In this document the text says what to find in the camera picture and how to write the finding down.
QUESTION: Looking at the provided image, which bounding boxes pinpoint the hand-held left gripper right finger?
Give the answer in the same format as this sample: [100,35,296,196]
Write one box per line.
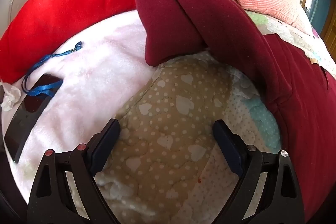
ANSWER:
[213,119,305,224]

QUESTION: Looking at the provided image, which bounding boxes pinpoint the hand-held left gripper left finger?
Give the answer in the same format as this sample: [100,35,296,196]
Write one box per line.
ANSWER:
[27,118,121,224]

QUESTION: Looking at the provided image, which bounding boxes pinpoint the dark red fleece pants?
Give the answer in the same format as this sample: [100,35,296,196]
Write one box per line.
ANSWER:
[134,0,336,224]

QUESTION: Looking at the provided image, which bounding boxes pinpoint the heart print quilt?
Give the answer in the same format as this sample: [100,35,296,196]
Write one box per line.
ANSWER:
[93,10,336,224]

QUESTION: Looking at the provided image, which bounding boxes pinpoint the white fleece blanket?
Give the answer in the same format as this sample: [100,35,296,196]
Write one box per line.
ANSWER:
[1,10,164,205]

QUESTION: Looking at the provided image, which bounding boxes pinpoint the black phone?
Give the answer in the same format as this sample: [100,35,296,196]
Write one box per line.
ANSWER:
[4,74,64,165]

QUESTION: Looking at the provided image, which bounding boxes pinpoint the crumpled white tissue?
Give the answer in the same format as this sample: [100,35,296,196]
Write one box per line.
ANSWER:
[0,80,22,112]

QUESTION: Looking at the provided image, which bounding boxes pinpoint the red embroidered pillow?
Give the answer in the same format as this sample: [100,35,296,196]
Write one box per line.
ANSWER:
[0,0,229,83]

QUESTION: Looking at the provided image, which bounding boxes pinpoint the wooden door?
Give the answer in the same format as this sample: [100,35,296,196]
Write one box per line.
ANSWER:
[320,19,336,52]

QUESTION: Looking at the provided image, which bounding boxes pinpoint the blue lanyard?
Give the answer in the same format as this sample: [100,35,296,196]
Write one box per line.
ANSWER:
[23,42,83,98]

